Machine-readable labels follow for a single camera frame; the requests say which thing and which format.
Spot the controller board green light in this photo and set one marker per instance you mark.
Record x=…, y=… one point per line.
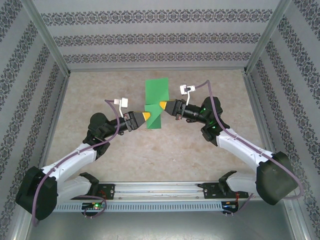
x=93, y=206

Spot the aluminium side rail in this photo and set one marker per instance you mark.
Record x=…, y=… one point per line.
x=52, y=125
x=262, y=120

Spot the aluminium mounting rail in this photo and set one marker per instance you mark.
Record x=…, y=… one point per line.
x=155, y=190

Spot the aluminium back rail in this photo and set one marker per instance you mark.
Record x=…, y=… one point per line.
x=155, y=69

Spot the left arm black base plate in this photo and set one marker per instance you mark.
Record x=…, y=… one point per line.
x=107, y=191

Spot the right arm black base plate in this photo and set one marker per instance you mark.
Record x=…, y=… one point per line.
x=210, y=191

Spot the green paper sheet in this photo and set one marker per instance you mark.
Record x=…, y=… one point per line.
x=156, y=87

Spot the aluminium frame post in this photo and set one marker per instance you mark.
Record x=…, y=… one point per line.
x=265, y=40
x=47, y=40

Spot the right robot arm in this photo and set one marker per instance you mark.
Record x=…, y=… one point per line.
x=272, y=180

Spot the controller board blue light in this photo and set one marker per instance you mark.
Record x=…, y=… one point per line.
x=230, y=206

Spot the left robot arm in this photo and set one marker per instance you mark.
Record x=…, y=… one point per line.
x=72, y=162

